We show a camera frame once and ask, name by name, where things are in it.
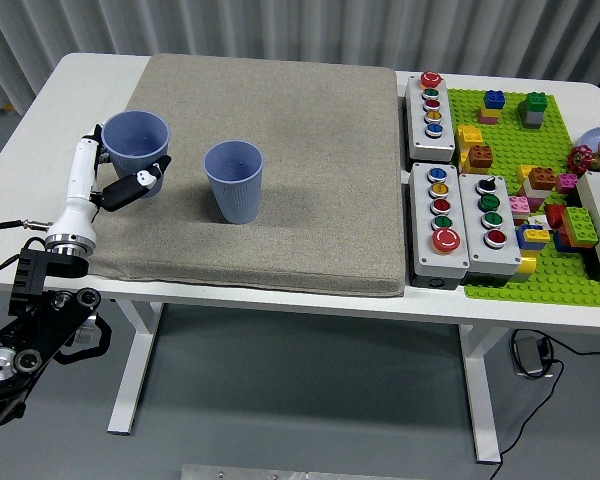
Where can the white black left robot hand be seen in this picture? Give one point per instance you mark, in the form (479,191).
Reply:
(80,175)

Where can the blue ribbed plastic cup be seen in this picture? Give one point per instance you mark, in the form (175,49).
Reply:
(237,197)
(135,150)

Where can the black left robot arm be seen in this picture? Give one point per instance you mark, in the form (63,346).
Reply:
(35,330)

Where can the grey-brown fabric mat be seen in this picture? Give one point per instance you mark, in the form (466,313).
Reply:
(305,175)

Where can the grey pleated curtain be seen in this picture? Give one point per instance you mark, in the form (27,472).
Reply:
(280,25)

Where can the white table leg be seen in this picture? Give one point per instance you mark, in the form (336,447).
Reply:
(482,400)
(121,422)

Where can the grey five-button control box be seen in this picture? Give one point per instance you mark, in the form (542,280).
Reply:
(427,260)
(442,142)

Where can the blue yellow pink brick stack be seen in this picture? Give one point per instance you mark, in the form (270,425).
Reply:
(494,100)

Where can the green studded baseplate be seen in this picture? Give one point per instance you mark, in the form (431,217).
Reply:
(510,145)

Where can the green grey brick stack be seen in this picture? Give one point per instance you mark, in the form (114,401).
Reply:
(534,110)

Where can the brown white yellow brick stack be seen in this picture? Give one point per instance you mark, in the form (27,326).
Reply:
(542,179)

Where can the red brick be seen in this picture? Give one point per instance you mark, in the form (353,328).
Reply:
(555,216)

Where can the grey power adapter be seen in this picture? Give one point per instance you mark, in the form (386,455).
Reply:
(529,355)

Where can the magenta brick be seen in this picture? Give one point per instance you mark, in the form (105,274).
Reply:
(566,184)

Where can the green orange brick stack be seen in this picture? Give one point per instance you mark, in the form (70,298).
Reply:
(580,225)

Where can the light blue plate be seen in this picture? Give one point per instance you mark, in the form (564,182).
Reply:
(591,137)

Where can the grey button box cut off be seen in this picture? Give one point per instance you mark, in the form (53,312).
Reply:
(597,220)

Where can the grey box with black switch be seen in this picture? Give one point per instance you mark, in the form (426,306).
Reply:
(490,257)

